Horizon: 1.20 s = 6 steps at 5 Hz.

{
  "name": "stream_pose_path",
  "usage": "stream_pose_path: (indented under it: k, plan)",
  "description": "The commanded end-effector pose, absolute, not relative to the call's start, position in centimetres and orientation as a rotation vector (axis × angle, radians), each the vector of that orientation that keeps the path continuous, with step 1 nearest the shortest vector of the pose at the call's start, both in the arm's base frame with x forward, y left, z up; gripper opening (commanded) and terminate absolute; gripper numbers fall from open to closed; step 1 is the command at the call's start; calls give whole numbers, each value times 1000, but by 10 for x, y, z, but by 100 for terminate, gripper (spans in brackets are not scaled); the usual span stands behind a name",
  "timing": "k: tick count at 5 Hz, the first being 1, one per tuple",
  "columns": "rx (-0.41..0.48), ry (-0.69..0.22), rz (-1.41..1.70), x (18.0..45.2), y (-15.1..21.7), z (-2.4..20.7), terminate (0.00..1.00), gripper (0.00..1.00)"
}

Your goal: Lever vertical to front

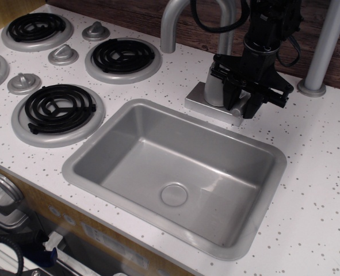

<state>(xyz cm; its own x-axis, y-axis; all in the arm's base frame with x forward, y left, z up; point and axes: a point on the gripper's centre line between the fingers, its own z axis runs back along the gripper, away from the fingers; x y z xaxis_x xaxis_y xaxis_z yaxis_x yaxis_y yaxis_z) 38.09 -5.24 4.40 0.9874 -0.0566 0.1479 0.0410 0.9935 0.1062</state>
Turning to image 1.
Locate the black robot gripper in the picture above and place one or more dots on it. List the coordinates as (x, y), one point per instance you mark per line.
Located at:
(254, 73)

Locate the grey faucet lever handle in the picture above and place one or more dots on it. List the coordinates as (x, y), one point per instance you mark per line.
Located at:
(239, 108)

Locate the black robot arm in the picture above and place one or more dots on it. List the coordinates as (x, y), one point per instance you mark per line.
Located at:
(271, 20)

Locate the grey vertical support pole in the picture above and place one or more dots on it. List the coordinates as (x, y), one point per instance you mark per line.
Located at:
(312, 85)

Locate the grey toy faucet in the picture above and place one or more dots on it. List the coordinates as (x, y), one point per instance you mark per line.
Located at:
(206, 98)

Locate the grey toy sink basin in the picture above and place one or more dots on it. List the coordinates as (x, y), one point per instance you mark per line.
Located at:
(204, 185)

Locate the back right black burner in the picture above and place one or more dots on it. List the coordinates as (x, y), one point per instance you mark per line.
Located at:
(123, 61)

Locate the grey stove knob back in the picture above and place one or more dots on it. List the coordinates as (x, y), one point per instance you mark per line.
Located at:
(95, 32)

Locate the grey stove knob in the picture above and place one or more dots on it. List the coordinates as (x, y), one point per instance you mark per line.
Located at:
(63, 56)
(95, 32)
(23, 84)

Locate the grey stove knob middle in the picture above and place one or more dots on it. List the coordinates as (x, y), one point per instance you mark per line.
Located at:
(63, 56)

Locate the front right black burner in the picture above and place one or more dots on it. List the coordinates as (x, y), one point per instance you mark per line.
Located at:
(57, 116)

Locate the back left black burner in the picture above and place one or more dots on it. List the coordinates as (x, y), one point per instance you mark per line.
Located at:
(35, 32)

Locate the grey stove knob front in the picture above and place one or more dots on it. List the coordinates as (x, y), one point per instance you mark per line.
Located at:
(23, 84)

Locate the grey oven dial knob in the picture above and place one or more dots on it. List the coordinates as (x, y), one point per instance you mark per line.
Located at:
(10, 196)

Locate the grey oven door handle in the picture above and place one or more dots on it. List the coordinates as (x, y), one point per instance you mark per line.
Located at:
(15, 221)

